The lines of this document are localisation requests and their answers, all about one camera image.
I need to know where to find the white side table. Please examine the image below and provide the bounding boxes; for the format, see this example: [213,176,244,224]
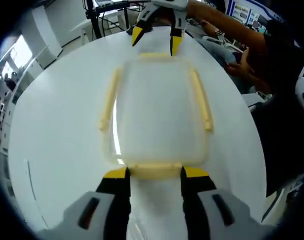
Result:
[69,13,132,48]

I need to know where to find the black tripod stand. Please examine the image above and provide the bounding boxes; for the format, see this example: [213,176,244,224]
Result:
[84,0,132,40]

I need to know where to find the clear plastic storage box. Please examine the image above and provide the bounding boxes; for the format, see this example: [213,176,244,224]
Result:
[103,59,210,167]

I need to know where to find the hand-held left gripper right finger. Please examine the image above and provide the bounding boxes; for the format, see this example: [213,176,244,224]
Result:
[180,165,275,240]

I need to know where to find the black cables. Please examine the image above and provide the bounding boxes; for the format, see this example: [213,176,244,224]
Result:
[99,8,134,34]

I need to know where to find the person in dark shirt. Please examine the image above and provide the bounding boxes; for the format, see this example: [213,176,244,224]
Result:
[251,18,304,198]

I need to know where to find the clear lid with yellow latches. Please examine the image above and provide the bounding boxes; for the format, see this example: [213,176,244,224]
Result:
[98,51,215,181]

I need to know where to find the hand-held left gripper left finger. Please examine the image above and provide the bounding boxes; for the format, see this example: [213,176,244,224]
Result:
[40,166,132,240]

